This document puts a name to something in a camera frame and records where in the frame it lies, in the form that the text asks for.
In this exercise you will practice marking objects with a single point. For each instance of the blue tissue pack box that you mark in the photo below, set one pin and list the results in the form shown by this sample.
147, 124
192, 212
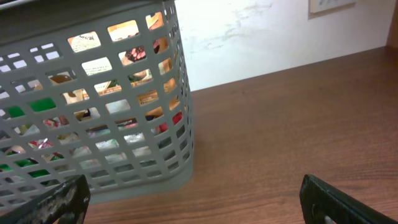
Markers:
102, 146

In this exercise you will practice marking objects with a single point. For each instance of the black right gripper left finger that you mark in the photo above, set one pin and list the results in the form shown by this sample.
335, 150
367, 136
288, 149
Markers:
66, 203

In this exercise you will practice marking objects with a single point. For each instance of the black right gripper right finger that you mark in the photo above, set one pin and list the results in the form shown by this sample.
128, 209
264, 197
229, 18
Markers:
323, 203

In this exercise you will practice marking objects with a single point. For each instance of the green lid jar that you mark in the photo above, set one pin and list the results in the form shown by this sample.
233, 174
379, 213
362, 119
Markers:
25, 163
12, 108

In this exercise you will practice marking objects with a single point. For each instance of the white wall outlet plate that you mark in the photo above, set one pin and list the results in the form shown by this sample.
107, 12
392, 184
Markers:
316, 6

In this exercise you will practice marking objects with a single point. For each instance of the brown snack bag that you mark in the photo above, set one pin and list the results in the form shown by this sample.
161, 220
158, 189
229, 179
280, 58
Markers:
129, 68

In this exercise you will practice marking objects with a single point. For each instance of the grey plastic basket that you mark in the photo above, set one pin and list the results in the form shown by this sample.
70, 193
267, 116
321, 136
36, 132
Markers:
26, 28

